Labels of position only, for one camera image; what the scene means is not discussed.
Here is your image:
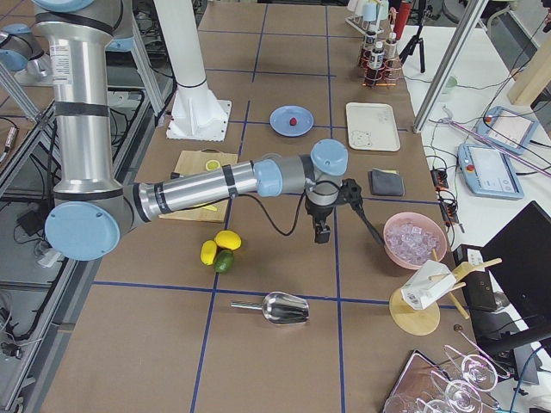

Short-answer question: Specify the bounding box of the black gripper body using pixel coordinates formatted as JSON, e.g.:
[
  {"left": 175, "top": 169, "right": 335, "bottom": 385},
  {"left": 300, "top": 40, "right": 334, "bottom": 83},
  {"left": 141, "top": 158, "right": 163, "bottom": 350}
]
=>
[{"left": 306, "top": 193, "right": 337, "bottom": 229}]

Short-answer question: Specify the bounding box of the blue plate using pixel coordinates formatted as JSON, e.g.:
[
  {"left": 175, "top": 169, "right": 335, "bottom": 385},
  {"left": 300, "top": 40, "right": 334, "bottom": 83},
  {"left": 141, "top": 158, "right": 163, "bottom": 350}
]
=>
[{"left": 269, "top": 105, "right": 314, "bottom": 138}]

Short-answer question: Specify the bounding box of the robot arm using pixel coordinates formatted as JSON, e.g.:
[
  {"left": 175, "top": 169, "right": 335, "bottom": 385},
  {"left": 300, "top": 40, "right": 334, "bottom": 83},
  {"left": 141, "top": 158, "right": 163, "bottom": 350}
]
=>
[
  {"left": 1, "top": 23, "right": 53, "bottom": 86},
  {"left": 35, "top": 1, "right": 349, "bottom": 262}
]

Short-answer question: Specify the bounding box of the grey folded cloth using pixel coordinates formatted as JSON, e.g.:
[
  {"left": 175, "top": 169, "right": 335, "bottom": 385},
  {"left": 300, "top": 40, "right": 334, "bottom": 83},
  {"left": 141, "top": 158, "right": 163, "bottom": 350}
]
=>
[{"left": 368, "top": 169, "right": 405, "bottom": 196}]

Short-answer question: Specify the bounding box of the metal ice scoop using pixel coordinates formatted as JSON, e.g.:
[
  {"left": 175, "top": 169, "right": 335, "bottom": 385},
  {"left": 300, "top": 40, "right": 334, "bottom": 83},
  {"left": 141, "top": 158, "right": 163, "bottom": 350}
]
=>
[{"left": 231, "top": 292, "right": 310, "bottom": 325}]

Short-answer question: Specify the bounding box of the pink bowl of ice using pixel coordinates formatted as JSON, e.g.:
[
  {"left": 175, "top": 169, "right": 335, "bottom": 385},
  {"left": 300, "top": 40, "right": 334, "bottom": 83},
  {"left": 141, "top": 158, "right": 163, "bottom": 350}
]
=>
[{"left": 383, "top": 212, "right": 448, "bottom": 269}]

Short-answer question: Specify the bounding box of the yellow lemon upper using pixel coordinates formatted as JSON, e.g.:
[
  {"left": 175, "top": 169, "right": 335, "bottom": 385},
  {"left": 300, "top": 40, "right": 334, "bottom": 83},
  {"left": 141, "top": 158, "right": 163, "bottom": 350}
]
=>
[{"left": 214, "top": 230, "right": 242, "bottom": 250}]

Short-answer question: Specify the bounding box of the yellow lemon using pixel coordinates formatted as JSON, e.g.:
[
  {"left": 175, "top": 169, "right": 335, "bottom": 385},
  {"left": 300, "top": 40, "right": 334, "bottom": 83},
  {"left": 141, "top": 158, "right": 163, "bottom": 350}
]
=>
[
  {"left": 214, "top": 230, "right": 242, "bottom": 250},
  {"left": 200, "top": 240, "right": 218, "bottom": 266}
]

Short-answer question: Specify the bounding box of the cream bear tray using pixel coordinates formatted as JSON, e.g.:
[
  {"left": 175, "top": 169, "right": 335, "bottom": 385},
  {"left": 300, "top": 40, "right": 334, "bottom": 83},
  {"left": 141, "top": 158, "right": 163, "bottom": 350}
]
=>
[{"left": 345, "top": 102, "right": 400, "bottom": 152}]

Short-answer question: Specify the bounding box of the green lime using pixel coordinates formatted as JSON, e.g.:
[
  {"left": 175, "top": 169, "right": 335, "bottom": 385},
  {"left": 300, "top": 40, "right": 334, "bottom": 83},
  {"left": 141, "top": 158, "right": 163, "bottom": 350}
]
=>
[{"left": 214, "top": 250, "right": 234, "bottom": 274}]

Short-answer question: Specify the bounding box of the yellow lemon lower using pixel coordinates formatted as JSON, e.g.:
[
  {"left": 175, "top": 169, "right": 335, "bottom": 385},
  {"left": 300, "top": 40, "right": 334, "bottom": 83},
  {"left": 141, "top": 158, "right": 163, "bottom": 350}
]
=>
[{"left": 200, "top": 240, "right": 218, "bottom": 266}]

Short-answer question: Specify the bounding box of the lemon half slice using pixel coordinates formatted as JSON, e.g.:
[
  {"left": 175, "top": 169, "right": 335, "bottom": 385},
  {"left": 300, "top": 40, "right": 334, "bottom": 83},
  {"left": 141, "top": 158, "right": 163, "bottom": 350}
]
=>
[{"left": 205, "top": 159, "right": 221, "bottom": 171}]

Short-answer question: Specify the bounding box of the white paper carton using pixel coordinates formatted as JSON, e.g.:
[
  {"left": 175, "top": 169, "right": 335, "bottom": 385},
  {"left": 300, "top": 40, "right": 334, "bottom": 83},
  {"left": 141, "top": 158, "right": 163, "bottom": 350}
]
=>
[{"left": 400, "top": 260, "right": 456, "bottom": 311}]

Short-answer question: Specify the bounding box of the wooden cup stand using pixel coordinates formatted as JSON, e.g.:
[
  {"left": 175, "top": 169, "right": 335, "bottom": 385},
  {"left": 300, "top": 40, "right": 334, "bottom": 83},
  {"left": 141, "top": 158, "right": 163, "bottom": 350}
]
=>
[{"left": 389, "top": 258, "right": 502, "bottom": 336}]

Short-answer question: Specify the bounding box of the wooden cutting board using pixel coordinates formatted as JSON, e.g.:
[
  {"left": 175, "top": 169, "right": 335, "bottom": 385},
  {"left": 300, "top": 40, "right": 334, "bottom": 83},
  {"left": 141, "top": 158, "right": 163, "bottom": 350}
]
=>
[{"left": 158, "top": 150, "right": 238, "bottom": 224}]

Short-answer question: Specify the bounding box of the dark drink bottle three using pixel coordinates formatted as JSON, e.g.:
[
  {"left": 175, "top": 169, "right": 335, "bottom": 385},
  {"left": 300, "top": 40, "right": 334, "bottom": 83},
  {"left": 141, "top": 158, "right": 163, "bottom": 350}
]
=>
[{"left": 366, "top": 41, "right": 384, "bottom": 86}]

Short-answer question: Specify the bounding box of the dark drink bottle two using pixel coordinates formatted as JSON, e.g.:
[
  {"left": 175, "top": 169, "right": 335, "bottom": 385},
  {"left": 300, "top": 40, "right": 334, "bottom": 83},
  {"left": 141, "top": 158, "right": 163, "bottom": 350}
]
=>
[{"left": 383, "top": 32, "right": 397, "bottom": 69}]

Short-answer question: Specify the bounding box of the teach pendant near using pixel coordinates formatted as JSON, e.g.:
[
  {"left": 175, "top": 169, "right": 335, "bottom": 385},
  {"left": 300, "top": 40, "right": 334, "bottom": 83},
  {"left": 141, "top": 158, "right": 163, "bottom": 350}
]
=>
[{"left": 457, "top": 144, "right": 524, "bottom": 200}]

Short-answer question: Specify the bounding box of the teach pendant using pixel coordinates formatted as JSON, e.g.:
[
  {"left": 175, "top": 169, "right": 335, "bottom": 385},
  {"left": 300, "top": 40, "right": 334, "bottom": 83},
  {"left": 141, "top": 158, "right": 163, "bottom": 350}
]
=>
[
  {"left": 475, "top": 106, "right": 539, "bottom": 155},
  {"left": 457, "top": 144, "right": 524, "bottom": 200}
]

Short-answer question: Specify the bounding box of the dark drink bottle one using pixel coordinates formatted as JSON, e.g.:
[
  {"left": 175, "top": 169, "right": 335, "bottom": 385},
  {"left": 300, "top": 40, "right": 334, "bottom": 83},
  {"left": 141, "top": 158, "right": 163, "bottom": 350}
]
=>
[{"left": 362, "top": 24, "right": 378, "bottom": 69}]

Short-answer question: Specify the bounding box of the black glass tray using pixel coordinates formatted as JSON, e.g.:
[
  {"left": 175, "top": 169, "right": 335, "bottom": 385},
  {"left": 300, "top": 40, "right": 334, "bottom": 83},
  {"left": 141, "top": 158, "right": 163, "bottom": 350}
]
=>
[{"left": 381, "top": 348, "right": 449, "bottom": 412}]

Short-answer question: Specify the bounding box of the black tripod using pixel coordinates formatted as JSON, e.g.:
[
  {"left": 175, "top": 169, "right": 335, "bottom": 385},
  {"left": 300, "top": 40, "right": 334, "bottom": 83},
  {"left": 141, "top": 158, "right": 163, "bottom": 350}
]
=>
[{"left": 399, "top": 0, "right": 431, "bottom": 73}]

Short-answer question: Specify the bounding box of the black monitor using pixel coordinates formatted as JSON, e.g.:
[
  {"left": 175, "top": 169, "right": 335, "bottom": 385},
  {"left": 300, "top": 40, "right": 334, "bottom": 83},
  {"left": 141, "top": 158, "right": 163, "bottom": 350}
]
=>
[{"left": 468, "top": 200, "right": 551, "bottom": 358}]

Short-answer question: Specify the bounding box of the teach pendant far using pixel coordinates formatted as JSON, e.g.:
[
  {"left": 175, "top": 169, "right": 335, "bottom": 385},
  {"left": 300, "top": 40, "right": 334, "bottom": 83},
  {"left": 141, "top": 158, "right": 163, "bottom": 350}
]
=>
[{"left": 475, "top": 106, "right": 539, "bottom": 155}]

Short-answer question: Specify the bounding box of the wine glass one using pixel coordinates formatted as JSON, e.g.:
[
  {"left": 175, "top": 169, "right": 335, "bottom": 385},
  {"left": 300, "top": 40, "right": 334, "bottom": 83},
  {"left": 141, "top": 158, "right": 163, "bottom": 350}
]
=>
[{"left": 443, "top": 345, "right": 498, "bottom": 392}]

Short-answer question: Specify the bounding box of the wine glass two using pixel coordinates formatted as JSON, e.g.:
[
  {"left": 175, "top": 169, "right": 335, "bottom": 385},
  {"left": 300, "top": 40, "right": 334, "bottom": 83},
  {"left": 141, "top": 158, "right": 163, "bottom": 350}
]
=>
[{"left": 430, "top": 371, "right": 482, "bottom": 413}]

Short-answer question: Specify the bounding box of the red cylinder bottle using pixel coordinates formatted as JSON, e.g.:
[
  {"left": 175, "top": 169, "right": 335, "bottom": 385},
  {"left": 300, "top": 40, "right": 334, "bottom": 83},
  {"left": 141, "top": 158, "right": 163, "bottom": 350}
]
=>
[{"left": 393, "top": 0, "right": 412, "bottom": 40}]

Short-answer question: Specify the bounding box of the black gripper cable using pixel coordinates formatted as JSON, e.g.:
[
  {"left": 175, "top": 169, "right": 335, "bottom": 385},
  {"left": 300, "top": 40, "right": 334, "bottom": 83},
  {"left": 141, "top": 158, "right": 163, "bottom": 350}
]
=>
[{"left": 240, "top": 180, "right": 387, "bottom": 247}]

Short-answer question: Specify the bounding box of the copper wire bottle rack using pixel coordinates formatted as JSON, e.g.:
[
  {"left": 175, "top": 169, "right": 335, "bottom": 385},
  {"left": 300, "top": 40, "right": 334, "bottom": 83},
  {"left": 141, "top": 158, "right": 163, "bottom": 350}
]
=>
[{"left": 358, "top": 50, "right": 401, "bottom": 88}]

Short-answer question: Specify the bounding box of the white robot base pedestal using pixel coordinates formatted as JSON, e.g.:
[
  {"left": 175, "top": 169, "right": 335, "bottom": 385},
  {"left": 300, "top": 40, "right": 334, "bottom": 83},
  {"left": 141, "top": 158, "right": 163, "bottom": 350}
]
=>
[{"left": 154, "top": 0, "right": 232, "bottom": 142}]

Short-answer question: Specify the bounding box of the aluminium frame post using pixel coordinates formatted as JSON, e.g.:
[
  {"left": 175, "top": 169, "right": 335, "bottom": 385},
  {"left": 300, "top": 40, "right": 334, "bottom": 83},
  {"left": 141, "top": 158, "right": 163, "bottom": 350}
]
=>
[{"left": 412, "top": 0, "right": 488, "bottom": 133}]

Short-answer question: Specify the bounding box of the white wire cup rack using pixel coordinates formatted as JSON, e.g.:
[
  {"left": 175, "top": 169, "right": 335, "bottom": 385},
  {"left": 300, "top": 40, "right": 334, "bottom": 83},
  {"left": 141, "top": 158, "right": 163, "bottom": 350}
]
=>
[{"left": 345, "top": 0, "right": 389, "bottom": 34}]

